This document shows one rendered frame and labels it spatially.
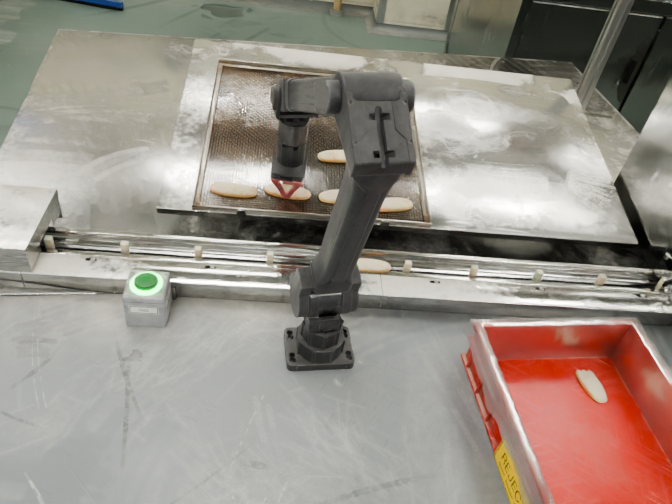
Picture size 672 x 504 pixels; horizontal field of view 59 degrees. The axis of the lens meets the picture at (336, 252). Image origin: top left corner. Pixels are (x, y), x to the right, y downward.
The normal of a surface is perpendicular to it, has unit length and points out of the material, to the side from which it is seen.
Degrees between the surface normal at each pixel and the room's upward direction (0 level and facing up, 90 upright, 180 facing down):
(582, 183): 10
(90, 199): 0
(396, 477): 0
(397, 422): 0
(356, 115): 38
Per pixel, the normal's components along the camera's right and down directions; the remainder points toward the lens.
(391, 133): 0.26, -0.16
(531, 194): 0.13, -0.61
